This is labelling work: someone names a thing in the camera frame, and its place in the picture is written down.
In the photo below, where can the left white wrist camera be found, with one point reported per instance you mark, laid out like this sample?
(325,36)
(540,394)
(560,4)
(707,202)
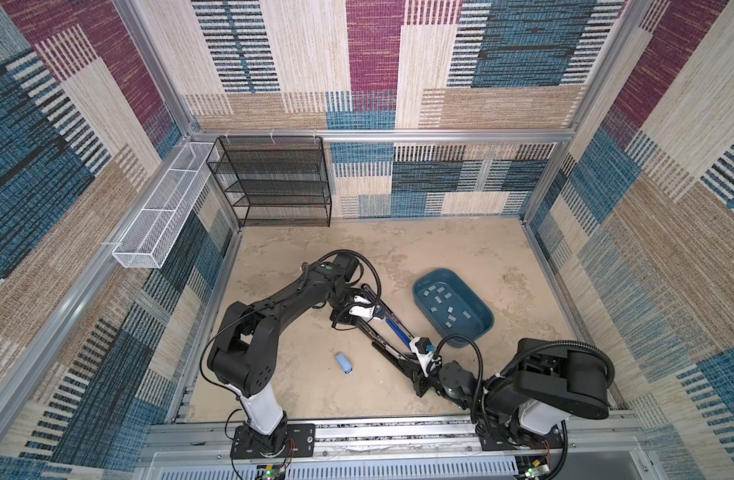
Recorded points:
(365,311)

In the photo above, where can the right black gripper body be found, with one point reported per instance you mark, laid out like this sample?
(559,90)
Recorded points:
(422,384)

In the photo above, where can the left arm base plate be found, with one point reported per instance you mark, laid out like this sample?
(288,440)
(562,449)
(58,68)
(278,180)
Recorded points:
(295,440)

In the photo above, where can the white wire mesh basket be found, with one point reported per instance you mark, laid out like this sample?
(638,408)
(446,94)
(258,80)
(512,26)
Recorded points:
(147,242)

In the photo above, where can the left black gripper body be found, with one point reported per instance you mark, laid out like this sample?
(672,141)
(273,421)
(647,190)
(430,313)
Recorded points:
(341,314)

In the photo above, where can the aluminium mounting rail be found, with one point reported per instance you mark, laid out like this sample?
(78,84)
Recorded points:
(414,447)

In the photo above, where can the teal plastic tray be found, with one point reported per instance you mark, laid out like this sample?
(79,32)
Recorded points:
(460,296)

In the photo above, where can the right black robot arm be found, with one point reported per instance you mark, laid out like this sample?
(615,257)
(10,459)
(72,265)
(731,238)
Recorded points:
(527,403)

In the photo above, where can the black wire mesh shelf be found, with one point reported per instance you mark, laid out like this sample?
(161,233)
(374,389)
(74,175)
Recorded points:
(273,181)

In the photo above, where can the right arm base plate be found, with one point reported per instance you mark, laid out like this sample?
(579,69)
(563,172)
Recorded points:
(499,437)

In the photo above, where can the black stapler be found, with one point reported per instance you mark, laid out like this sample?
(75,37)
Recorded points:
(391,351)

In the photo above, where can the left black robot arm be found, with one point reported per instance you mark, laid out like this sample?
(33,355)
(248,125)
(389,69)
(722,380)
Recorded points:
(243,354)

